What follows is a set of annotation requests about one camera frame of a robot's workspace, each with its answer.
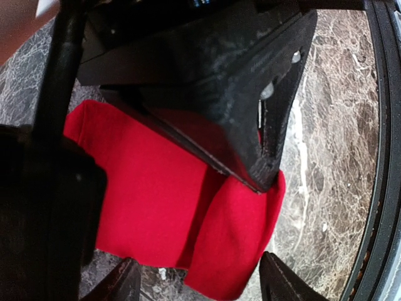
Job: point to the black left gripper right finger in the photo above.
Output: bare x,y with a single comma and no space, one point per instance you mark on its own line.
279,282

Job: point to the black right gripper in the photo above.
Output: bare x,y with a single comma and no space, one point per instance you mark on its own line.
184,43

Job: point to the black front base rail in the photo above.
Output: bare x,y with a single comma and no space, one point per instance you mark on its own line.
376,271

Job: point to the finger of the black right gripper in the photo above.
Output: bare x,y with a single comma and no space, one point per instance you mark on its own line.
238,131
51,198

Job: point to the plain red sock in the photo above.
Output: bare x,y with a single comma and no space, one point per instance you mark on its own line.
166,208

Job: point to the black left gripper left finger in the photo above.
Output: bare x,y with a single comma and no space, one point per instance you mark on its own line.
122,283

